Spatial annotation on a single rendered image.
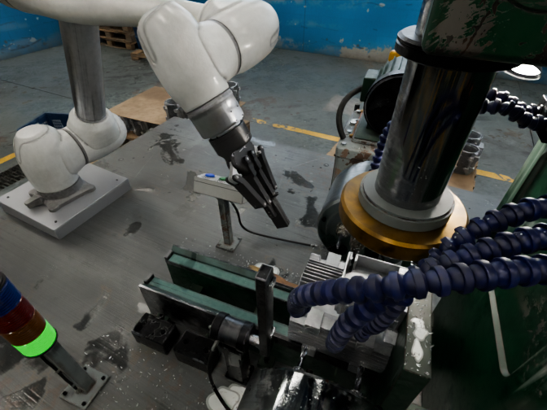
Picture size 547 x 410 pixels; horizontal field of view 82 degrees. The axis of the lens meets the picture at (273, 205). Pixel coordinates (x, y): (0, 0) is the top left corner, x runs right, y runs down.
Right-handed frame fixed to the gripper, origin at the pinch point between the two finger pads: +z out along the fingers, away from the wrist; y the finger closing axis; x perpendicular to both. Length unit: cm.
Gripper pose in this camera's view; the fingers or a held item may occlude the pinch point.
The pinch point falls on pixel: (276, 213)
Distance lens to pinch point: 66.4
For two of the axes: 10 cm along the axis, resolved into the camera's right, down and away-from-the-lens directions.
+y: 3.7, -6.0, 7.1
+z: 4.7, 7.8, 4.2
